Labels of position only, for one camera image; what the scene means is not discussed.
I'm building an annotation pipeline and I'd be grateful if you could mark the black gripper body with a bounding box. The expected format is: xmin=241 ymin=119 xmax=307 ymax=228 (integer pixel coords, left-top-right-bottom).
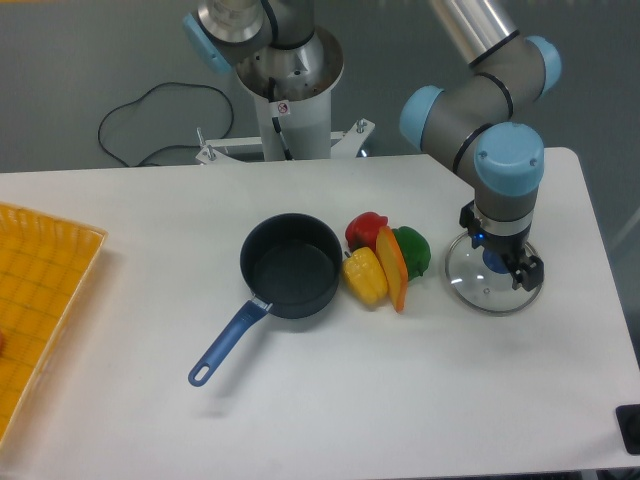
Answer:
xmin=470 ymin=228 xmax=530 ymax=258

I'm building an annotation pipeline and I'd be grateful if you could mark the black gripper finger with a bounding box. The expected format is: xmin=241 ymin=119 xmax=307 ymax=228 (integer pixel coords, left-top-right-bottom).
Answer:
xmin=459 ymin=201 xmax=478 ymax=231
xmin=503 ymin=253 xmax=544 ymax=291

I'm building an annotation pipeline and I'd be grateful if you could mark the orange toy bread slice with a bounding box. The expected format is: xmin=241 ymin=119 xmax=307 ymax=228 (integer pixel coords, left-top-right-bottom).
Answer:
xmin=376 ymin=226 xmax=409 ymax=313

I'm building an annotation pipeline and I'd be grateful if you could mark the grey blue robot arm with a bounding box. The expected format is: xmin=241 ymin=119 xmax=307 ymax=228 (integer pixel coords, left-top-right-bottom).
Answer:
xmin=183 ymin=1 xmax=562 ymax=291

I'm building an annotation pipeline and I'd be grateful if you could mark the glass lid with blue knob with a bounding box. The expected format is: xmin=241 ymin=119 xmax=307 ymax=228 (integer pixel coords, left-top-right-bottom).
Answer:
xmin=444 ymin=233 xmax=543 ymax=316

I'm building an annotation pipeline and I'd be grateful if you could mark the green toy bell pepper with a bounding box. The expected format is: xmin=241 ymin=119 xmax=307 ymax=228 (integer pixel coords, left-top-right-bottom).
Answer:
xmin=392 ymin=226 xmax=431 ymax=280

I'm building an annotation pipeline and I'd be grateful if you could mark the red toy bell pepper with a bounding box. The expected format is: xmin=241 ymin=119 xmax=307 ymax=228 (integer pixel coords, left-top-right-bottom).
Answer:
xmin=345 ymin=211 xmax=388 ymax=252

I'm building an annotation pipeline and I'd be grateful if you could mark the yellow toy bell pepper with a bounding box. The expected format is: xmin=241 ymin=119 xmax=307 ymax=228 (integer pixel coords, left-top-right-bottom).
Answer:
xmin=342 ymin=247 xmax=388 ymax=307

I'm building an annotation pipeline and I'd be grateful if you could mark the black device at table edge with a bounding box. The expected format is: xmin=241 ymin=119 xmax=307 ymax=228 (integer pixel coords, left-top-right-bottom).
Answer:
xmin=615 ymin=404 xmax=640 ymax=456

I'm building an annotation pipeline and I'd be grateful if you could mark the yellow plastic basket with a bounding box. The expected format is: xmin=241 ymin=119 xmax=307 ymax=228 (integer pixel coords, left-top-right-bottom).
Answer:
xmin=1 ymin=203 xmax=108 ymax=440

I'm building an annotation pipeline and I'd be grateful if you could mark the dark saucepan with blue handle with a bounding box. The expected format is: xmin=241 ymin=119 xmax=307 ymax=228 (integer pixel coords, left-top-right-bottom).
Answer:
xmin=188 ymin=213 xmax=342 ymax=387

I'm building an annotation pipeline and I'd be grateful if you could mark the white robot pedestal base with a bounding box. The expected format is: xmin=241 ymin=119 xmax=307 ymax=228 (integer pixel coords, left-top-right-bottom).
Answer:
xmin=195 ymin=27 xmax=375 ymax=164

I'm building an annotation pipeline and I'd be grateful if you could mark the black floor cable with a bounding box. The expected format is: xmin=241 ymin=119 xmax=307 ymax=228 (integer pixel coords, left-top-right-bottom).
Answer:
xmin=97 ymin=81 xmax=235 ymax=168

